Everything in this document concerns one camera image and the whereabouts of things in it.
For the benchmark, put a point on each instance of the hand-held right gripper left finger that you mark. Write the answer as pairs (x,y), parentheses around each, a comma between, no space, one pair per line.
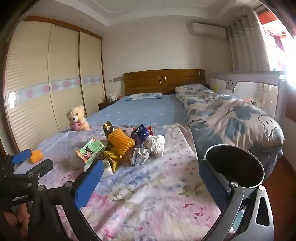
(89,183)

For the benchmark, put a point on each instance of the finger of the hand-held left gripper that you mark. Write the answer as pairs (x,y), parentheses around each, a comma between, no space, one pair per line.
(22,155)
(40,169)

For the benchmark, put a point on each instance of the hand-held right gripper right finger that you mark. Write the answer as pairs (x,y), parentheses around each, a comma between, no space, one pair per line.
(212,185)

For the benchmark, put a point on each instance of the green leaf toy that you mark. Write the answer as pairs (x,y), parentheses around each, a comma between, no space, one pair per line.
(89,150)

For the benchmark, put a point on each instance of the white trash bin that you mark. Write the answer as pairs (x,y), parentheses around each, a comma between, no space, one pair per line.
(235,162)

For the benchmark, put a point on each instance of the yellow black snack wrapper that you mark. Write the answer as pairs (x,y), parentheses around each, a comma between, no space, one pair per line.
(113,158)

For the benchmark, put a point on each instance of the silver wrapper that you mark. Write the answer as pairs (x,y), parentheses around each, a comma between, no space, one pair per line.
(140,156)

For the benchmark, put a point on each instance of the blue snack wrapper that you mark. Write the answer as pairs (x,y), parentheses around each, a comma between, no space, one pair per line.
(138,134)

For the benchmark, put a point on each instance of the white paper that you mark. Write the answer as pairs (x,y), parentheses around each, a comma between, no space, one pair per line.
(156,144)

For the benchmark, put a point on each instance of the red snack wrapper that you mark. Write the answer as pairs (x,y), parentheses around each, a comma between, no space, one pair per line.
(150,131)

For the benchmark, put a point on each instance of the small orange foam net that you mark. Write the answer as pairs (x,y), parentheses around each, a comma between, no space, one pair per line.
(37,156)

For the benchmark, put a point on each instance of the beige teddy bear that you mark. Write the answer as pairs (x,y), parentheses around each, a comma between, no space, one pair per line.
(76,118)

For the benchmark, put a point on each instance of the pink floral blanket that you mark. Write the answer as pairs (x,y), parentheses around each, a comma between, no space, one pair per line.
(150,197)

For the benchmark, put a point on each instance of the white blue patterned quilt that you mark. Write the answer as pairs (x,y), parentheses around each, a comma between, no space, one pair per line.
(226,115)

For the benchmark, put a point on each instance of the dark wooden nightstand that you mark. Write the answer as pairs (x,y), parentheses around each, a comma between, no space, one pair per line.
(105,105)

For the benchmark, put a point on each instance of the white rabbit toy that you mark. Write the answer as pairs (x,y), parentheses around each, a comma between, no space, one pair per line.
(112,97)

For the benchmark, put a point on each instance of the blue bed sheet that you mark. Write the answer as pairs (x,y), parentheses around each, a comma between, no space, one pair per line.
(143,110)

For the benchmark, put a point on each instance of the blue white pillow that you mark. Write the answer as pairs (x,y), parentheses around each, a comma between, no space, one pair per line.
(144,96)

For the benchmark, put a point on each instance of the cream sliding door wardrobe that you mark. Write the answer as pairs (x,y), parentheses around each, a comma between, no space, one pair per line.
(64,58)

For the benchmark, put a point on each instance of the cream hanging toy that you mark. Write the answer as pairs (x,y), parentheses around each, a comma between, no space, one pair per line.
(267,87)

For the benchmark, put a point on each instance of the wooden bed headboard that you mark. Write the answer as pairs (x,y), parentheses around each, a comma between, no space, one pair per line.
(143,81)

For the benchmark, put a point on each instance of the grey patterned curtain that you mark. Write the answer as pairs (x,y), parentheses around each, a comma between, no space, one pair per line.
(247,46)

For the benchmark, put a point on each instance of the white air conditioner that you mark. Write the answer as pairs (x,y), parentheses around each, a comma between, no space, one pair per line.
(207,30)

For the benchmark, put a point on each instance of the wall switch panel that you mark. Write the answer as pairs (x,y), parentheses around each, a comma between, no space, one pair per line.
(115,79)

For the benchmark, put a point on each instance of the grey bed guard rail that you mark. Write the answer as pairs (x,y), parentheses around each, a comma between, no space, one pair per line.
(249,77)

